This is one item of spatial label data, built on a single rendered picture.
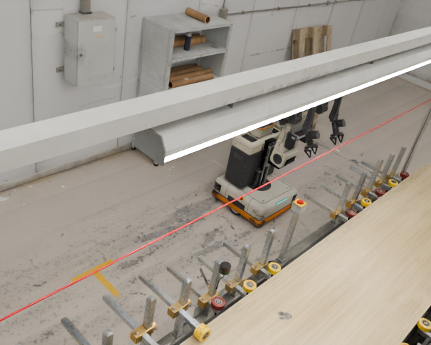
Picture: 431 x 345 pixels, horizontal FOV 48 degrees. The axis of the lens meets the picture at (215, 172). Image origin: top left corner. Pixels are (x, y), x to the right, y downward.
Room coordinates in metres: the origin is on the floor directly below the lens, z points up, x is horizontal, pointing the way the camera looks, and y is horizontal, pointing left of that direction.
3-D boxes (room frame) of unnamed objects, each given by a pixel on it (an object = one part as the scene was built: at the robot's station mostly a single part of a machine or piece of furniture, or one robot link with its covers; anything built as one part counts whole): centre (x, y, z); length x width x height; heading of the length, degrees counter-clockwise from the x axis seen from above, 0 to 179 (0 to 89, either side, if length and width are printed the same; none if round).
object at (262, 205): (4.25, -0.45, 0.16); 0.67 x 0.64 x 0.25; 53
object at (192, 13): (5.18, 0.52, 1.59); 0.30 x 0.08 x 0.08; 53
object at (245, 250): (2.23, -0.27, 0.87); 0.04 x 0.04 x 0.48; 53
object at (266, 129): (4.32, -0.36, 0.87); 0.23 x 0.15 x 0.11; 143
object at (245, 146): (4.31, -0.38, 0.59); 0.55 x 0.34 x 0.83; 143
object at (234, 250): (2.45, -0.33, 0.80); 0.43 x 0.03 x 0.04; 53
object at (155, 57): (5.09, 0.58, 0.78); 0.90 x 0.45 x 1.55; 143
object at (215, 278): (2.03, -0.12, 0.90); 0.04 x 0.04 x 0.48; 53
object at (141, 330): (1.62, 0.19, 0.95); 0.14 x 0.06 x 0.05; 143
